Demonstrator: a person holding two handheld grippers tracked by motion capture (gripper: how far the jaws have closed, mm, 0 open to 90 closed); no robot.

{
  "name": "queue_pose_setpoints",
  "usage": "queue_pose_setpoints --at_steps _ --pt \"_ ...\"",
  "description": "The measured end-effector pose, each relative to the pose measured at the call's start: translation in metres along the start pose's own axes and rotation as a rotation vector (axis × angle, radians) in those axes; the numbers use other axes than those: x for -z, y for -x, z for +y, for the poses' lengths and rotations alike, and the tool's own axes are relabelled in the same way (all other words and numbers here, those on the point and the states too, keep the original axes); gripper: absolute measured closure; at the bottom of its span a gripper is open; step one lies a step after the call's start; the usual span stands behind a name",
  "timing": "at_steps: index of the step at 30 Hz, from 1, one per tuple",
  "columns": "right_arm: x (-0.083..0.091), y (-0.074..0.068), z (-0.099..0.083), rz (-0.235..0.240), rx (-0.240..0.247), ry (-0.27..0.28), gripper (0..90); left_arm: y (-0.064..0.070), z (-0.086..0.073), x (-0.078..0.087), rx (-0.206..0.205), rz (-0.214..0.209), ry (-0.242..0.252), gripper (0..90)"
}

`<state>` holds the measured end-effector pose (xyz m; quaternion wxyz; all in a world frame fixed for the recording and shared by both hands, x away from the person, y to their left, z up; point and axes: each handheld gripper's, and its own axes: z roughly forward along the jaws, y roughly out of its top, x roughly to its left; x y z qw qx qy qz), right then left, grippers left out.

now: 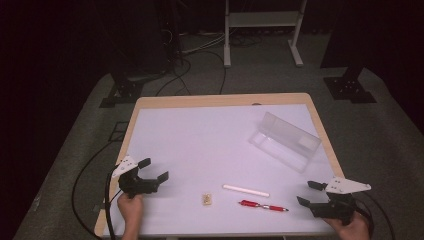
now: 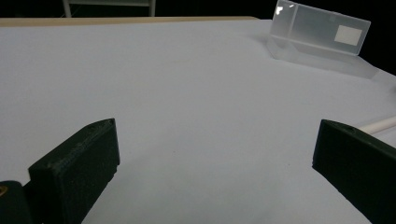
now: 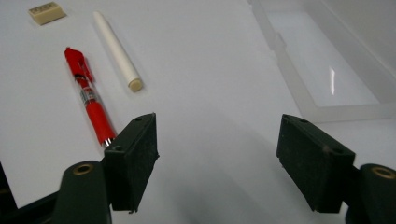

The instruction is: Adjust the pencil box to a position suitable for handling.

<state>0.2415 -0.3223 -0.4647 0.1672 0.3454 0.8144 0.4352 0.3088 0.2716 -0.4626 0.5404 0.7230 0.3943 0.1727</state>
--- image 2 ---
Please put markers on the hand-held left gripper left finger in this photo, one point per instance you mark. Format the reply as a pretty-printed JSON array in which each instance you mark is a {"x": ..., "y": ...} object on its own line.
[{"x": 77, "y": 168}]

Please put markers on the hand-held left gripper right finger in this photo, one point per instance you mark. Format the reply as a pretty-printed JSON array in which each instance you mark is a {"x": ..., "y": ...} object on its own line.
[{"x": 358, "y": 165}]

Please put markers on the white pen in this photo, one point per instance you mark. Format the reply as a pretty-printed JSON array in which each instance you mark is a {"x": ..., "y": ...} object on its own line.
[{"x": 381, "y": 125}]

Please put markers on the translucent plastic pencil box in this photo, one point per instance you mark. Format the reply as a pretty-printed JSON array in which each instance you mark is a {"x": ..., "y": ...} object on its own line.
[{"x": 317, "y": 34}]

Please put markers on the white metal frame stand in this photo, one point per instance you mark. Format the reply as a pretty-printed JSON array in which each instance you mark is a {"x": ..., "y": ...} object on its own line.
[{"x": 109, "y": 3}]

